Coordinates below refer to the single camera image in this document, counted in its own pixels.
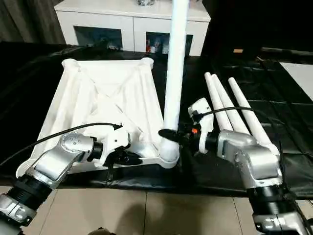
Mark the white plastic table leg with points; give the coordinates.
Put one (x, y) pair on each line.
(232, 120)
(218, 105)
(247, 105)
(174, 73)

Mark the white plastic table top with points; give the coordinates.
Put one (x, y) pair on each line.
(97, 85)

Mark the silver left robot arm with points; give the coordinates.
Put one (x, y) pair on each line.
(56, 159)

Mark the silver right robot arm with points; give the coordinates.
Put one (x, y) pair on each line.
(256, 161)

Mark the small white bottle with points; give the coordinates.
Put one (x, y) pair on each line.
(165, 47)
(153, 49)

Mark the small red item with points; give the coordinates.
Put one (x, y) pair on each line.
(148, 46)

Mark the small yellow tag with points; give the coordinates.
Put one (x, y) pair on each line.
(237, 50)

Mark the black mat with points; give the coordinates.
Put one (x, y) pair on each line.
(24, 85)

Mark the white flat board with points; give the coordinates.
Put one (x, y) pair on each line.
(300, 78)

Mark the black side table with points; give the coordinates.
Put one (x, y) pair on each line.
(286, 55)

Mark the white cabinet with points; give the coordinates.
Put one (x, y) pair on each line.
(110, 17)

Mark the dark patterned ornament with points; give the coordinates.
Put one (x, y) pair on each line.
(146, 2)

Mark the grey curtain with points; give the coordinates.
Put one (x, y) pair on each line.
(27, 19)

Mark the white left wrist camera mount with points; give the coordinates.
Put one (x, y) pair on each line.
(115, 139)

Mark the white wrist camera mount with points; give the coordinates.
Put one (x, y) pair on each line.
(115, 139)
(205, 122)

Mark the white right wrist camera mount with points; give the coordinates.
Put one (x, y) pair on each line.
(205, 122)

